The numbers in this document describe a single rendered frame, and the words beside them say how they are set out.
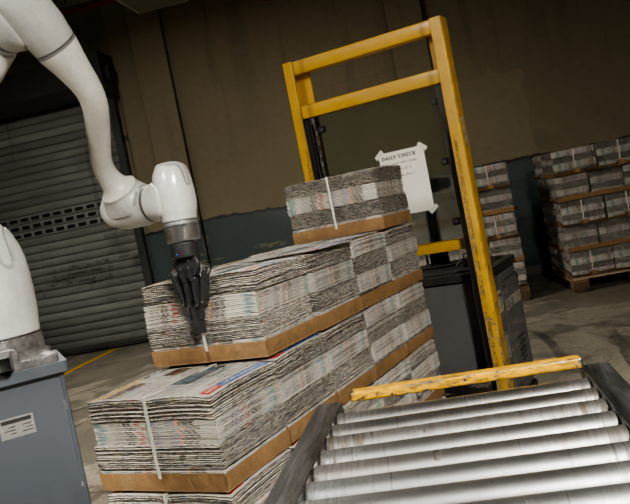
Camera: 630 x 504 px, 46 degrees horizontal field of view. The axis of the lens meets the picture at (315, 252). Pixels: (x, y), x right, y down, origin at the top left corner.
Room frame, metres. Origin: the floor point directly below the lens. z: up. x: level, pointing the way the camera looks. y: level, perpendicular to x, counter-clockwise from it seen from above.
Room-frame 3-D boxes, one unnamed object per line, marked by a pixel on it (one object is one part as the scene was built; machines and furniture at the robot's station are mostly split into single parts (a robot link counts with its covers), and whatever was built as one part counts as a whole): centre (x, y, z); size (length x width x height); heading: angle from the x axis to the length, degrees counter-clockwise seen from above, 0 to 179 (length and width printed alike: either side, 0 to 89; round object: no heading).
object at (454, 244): (3.26, -0.38, 0.92); 0.57 x 0.01 x 0.05; 62
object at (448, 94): (3.07, -0.66, 0.97); 0.09 x 0.09 x 1.75; 62
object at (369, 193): (2.84, -0.16, 0.65); 0.39 x 0.30 x 1.29; 62
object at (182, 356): (2.12, 0.36, 0.86); 0.29 x 0.16 x 0.04; 152
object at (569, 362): (1.38, -0.23, 0.81); 0.43 x 0.03 x 0.02; 80
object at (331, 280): (2.32, 0.12, 0.95); 0.38 x 0.29 x 0.23; 62
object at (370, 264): (2.57, -0.02, 0.95); 0.38 x 0.29 x 0.23; 61
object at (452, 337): (3.55, -0.54, 0.40); 0.69 x 0.55 x 0.80; 62
